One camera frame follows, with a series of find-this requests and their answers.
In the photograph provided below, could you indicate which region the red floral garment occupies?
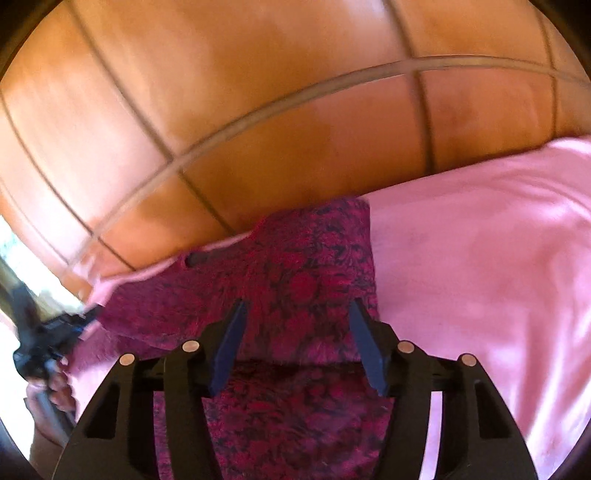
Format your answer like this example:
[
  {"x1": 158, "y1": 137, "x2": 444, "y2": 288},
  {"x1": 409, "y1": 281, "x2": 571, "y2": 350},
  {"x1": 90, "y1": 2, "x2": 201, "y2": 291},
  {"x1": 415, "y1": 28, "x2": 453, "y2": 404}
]
[{"x1": 99, "y1": 196, "x2": 396, "y2": 480}]

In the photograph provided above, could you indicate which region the window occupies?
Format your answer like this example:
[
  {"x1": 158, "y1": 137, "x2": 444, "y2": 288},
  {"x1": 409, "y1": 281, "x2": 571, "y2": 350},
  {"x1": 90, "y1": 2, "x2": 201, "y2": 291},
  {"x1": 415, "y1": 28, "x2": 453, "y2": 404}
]
[{"x1": 0, "y1": 216, "x2": 86, "y2": 326}]

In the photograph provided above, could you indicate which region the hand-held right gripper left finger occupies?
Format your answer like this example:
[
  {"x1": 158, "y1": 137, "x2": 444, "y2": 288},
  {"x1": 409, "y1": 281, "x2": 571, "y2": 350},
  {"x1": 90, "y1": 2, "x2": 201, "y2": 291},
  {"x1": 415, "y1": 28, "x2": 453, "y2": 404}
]
[{"x1": 52, "y1": 299, "x2": 250, "y2": 480}]

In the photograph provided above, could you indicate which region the person's left hand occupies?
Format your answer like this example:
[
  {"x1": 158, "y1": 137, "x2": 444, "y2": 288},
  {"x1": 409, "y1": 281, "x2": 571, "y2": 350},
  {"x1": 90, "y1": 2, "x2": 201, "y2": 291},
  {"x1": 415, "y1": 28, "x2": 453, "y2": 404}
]
[{"x1": 45, "y1": 359, "x2": 77, "y2": 412}]

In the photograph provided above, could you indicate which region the pink bed sheet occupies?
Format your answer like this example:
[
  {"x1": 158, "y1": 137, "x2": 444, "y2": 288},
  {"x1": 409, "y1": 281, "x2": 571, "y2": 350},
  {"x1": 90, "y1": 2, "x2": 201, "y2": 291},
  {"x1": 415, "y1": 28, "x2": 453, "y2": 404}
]
[{"x1": 25, "y1": 137, "x2": 591, "y2": 480}]

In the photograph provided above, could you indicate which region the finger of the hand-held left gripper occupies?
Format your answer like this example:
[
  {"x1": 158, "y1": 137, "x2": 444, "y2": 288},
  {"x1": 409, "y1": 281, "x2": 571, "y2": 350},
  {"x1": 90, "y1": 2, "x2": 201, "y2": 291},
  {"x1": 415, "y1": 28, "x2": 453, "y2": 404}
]
[{"x1": 67, "y1": 305, "x2": 103, "y2": 337}]

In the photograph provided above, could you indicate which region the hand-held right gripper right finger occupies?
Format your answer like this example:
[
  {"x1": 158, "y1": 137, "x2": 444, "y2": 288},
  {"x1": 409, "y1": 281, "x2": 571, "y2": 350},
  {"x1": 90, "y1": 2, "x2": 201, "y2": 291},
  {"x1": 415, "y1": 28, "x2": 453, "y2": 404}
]
[{"x1": 348, "y1": 299, "x2": 539, "y2": 480}]

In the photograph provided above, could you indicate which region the wooden headboard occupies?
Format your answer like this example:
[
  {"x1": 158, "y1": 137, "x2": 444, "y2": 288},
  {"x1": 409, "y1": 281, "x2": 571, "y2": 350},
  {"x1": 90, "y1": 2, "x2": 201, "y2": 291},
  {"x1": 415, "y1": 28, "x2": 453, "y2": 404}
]
[{"x1": 0, "y1": 0, "x2": 591, "y2": 296}]

